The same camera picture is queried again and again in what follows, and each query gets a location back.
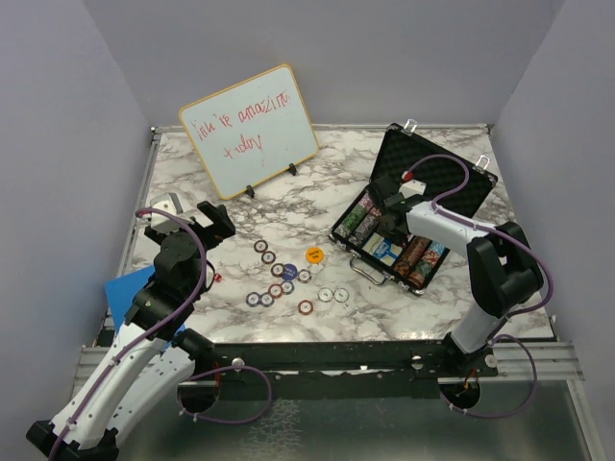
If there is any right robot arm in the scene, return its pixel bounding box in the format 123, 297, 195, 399
367, 178, 544, 376

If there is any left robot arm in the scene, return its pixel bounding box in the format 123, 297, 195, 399
26, 201, 235, 460

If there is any blue playing card deck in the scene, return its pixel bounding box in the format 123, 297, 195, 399
362, 234, 403, 265

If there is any black poker chip case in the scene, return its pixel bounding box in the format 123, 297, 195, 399
330, 124, 498, 295

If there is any blue plastic box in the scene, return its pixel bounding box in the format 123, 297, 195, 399
105, 265, 155, 345

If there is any blue small blind button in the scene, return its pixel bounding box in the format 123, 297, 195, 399
283, 263, 299, 280

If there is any red 5 poker chip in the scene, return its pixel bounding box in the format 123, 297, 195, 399
298, 300, 314, 316
268, 283, 283, 299

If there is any yellow big blind button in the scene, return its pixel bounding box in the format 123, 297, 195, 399
306, 247, 324, 264

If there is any white 1 poker chip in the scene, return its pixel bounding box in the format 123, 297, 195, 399
318, 287, 334, 303
333, 288, 350, 303

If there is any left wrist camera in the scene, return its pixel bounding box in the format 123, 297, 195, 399
149, 192, 184, 234

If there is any white whiteboard yellow frame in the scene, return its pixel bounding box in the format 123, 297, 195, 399
179, 64, 319, 200

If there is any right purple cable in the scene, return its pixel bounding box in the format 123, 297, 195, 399
406, 154, 558, 418

